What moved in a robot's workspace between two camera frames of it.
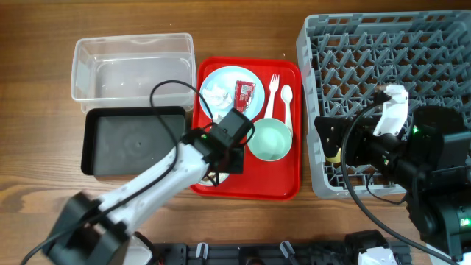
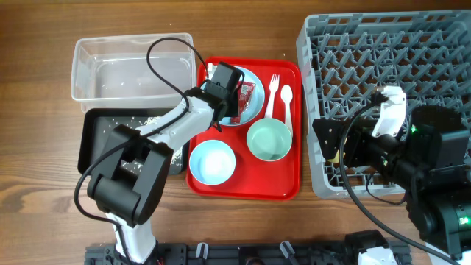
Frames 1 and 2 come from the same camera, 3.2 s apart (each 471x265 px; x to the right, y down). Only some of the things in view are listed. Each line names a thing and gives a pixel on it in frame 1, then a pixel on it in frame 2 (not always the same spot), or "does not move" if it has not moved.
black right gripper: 348,139 does not move
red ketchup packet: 243,95 does not move
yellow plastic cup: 337,159 does not move
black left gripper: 238,163 to 233,107
